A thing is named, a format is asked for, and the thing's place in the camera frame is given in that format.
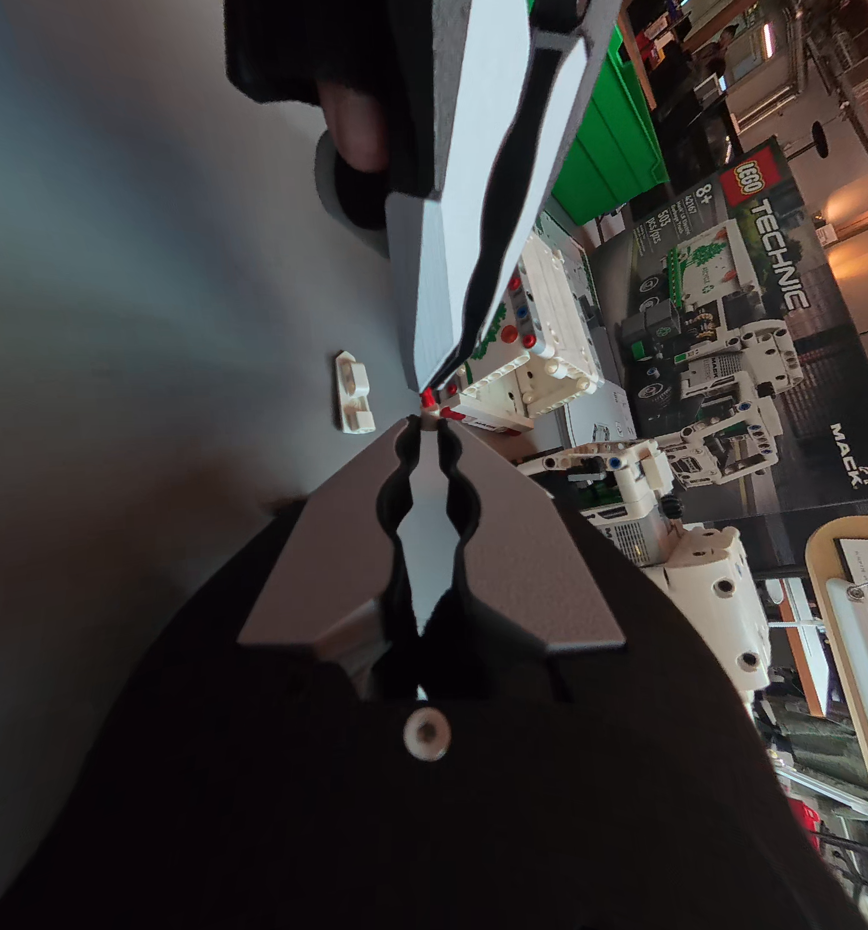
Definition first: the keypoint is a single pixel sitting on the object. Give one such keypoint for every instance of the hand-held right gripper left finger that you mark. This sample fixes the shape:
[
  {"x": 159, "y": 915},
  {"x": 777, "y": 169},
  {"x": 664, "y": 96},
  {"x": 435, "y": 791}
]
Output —
[{"x": 318, "y": 574}]

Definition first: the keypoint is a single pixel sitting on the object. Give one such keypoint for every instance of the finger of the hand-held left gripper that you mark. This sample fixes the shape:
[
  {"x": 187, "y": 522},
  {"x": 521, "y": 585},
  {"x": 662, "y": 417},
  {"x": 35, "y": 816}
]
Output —
[
  {"x": 470, "y": 145},
  {"x": 561, "y": 131}
]

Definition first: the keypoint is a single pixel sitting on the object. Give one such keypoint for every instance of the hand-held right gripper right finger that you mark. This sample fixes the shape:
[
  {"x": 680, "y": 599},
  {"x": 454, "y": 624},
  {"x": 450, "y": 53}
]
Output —
[{"x": 543, "y": 574}]

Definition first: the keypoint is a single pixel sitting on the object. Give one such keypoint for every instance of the white lego garbage container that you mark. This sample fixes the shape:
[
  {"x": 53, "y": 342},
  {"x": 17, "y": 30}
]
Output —
[{"x": 550, "y": 312}]

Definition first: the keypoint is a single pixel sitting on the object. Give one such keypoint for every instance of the white green lego truck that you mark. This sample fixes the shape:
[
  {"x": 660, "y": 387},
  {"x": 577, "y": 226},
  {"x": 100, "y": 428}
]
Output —
[{"x": 710, "y": 581}]

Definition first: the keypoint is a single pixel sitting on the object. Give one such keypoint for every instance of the white lego panel piece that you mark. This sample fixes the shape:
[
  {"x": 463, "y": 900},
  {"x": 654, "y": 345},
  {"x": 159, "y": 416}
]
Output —
[{"x": 350, "y": 396}]

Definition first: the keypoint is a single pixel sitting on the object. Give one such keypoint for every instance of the black lego set box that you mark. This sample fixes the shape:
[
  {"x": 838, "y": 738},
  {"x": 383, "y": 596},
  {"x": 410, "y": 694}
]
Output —
[{"x": 804, "y": 363}]

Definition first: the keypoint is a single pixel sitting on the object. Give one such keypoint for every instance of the person's left hand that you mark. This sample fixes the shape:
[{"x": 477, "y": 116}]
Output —
[{"x": 358, "y": 127}]

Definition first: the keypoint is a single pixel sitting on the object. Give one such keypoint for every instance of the green plastic bin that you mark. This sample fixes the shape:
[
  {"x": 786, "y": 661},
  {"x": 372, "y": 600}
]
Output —
[{"x": 608, "y": 160}]

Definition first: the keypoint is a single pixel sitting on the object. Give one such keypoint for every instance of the sign stand with white base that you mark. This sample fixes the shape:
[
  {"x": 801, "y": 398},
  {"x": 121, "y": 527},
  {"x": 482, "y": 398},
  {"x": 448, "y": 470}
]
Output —
[{"x": 863, "y": 654}]

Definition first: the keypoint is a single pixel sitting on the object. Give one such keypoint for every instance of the red bag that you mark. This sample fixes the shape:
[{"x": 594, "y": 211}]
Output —
[{"x": 803, "y": 825}]

